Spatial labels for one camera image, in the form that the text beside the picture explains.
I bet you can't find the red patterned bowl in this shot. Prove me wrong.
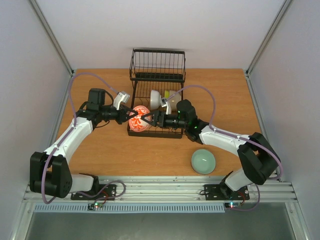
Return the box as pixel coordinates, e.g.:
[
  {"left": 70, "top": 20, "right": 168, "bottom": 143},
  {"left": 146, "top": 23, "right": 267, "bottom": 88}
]
[{"left": 128, "top": 105, "right": 150, "bottom": 133}]

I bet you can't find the white bowl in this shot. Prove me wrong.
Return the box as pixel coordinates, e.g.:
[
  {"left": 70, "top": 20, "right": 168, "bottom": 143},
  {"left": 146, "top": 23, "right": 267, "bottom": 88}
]
[
  {"left": 150, "top": 90, "right": 161, "bottom": 110},
  {"left": 169, "top": 90, "right": 182, "bottom": 108}
]

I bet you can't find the lime green bowl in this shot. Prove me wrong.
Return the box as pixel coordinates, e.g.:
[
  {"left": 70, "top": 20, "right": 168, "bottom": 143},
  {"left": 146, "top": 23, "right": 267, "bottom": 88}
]
[{"left": 164, "top": 90, "right": 171, "bottom": 99}]

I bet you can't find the black wire dish rack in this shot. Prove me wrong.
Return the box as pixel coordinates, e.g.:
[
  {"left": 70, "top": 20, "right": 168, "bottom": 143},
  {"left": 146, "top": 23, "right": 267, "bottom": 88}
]
[{"left": 127, "top": 48, "right": 186, "bottom": 139}]

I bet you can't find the pale green celadon bowl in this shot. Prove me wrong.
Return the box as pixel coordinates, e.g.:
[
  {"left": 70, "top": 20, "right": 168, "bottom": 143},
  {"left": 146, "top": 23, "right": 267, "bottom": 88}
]
[{"left": 191, "top": 149, "right": 216, "bottom": 175}]

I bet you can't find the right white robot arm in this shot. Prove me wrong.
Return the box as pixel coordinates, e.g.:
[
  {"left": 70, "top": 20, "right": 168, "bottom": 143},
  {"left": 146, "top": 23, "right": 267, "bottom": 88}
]
[{"left": 141, "top": 99, "right": 283, "bottom": 200}]

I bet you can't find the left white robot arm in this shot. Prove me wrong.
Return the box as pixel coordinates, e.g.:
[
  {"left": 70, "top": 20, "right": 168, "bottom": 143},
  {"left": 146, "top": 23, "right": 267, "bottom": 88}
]
[{"left": 29, "top": 88, "right": 138, "bottom": 204}]

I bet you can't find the left small circuit board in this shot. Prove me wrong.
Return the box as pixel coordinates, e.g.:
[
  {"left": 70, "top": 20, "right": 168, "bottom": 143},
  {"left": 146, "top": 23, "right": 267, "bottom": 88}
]
[{"left": 87, "top": 202, "right": 104, "bottom": 211}]

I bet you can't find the small circuit board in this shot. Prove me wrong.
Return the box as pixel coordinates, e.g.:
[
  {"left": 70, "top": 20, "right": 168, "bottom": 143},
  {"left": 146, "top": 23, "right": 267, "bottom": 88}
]
[
  {"left": 87, "top": 202, "right": 104, "bottom": 211},
  {"left": 224, "top": 201, "right": 243, "bottom": 209}
]

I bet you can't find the right small circuit board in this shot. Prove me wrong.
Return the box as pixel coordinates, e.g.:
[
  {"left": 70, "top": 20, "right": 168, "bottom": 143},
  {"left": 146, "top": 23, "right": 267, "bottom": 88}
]
[{"left": 224, "top": 201, "right": 243, "bottom": 209}]

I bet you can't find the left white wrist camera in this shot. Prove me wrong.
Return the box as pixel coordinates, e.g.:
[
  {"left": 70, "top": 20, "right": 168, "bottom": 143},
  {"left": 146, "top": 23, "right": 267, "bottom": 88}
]
[{"left": 113, "top": 91, "right": 130, "bottom": 110}]

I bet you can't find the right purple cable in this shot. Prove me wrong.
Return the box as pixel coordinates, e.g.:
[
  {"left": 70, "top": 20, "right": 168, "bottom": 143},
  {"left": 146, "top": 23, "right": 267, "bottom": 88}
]
[{"left": 172, "top": 84, "right": 285, "bottom": 213}]

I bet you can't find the purple cable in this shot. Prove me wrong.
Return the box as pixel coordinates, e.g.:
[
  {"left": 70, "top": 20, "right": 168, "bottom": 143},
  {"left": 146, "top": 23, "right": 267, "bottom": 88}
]
[
  {"left": 172, "top": 84, "right": 285, "bottom": 213},
  {"left": 41, "top": 72, "right": 126, "bottom": 205}
]

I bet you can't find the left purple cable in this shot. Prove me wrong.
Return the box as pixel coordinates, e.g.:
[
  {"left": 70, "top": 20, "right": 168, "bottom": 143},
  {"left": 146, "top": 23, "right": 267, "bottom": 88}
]
[{"left": 41, "top": 72, "right": 126, "bottom": 205}]

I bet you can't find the aluminium front rail frame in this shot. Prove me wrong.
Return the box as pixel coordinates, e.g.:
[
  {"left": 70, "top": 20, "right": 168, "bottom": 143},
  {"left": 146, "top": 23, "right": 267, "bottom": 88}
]
[{"left": 22, "top": 174, "right": 298, "bottom": 204}]

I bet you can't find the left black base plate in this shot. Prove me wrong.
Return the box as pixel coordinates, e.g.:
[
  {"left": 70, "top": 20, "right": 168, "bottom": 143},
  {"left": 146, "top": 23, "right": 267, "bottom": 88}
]
[{"left": 70, "top": 184, "right": 117, "bottom": 201}]

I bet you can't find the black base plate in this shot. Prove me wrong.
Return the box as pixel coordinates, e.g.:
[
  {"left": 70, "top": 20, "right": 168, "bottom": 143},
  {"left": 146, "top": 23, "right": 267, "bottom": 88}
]
[
  {"left": 70, "top": 184, "right": 117, "bottom": 201},
  {"left": 199, "top": 184, "right": 250, "bottom": 201}
]

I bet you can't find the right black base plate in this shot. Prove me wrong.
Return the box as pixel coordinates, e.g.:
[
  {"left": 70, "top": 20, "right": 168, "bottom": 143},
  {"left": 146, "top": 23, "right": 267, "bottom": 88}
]
[{"left": 199, "top": 184, "right": 250, "bottom": 201}]

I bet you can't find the grey slotted cable duct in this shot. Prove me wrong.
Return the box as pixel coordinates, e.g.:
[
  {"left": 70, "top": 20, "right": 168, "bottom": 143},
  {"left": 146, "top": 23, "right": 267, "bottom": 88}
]
[{"left": 34, "top": 202, "right": 225, "bottom": 214}]

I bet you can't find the left aluminium corner post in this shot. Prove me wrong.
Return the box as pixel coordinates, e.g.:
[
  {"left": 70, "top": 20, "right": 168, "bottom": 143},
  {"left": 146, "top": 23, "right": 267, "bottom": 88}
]
[{"left": 28, "top": 0, "right": 74, "bottom": 77}]

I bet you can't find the aluminium corner post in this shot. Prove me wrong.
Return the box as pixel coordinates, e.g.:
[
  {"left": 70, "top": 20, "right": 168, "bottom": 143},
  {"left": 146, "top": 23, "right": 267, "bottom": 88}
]
[
  {"left": 28, "top": 0, "right": 74, "bottom": 77},
  {"left": 244, "top": 0, "right": 293, "bottom": 78}
]

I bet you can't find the right aluminium corner post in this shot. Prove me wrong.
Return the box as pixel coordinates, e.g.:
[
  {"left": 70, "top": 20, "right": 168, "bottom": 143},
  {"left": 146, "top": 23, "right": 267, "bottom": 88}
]
[{"left": 244, "top": 0, "right": 293, "bottom": 78}]

